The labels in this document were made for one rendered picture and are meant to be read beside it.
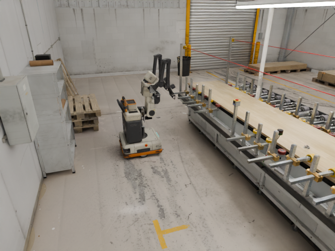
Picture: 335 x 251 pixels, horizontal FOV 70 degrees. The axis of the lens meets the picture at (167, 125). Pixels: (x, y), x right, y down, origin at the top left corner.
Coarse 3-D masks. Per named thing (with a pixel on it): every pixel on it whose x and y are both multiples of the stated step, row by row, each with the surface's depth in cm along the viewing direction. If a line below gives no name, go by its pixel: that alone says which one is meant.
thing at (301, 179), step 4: (324, 172) 212; (328, 172) 212; (332, 172) 212; (304, 176) 207; (308, 176) 207; (312, 176) 207; (324, 176) 212; (288, 180) 203; (292, 180) 202; (296, 180) 202; (300, 180) 203; (304, 180) 205; (308, 180) 207
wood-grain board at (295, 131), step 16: (224, 96) 428; (240, 96) 428; (240, 112) 358; (256, 112) 358; (272, 112) 358; (256, 128) 308; (272, 128) 307; (288, 128) 307; (304, 128) 307; (288, 144) 270; (304, 144) 270; (320, 144) 270; (320, 160) 241
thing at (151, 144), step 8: (152, 128) 450; (144, 136) 423; (152, 136) 421; (120, 144) 433; (128, 144) 395; (136, 144) 397; (144, 144) 400; (152, 144) 404; (160, 144) 409; (128, 152) 398; (136, 152) 401; (144, 152) 405; (152, 152) 410; (160, 152) 418
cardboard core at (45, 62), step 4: (36, 60) 343; (40, 60) 344; (44, 60) 345; (48, 60) 346; (52, 60) 351; (32, 64) 340; (36, 64) 342; (40, 64) 343; (44, 64) 345; (48, 64) 347; (52, 64) 349
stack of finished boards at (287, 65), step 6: (252, 66) 981; (258, 66) 965; (264, 66) 965; (270, 66) 965; (276, 66) 966; (282, 66) 976; (288, 66) 984; (294, 66) 995; (300, 66) 1006; (306, 66) 1016
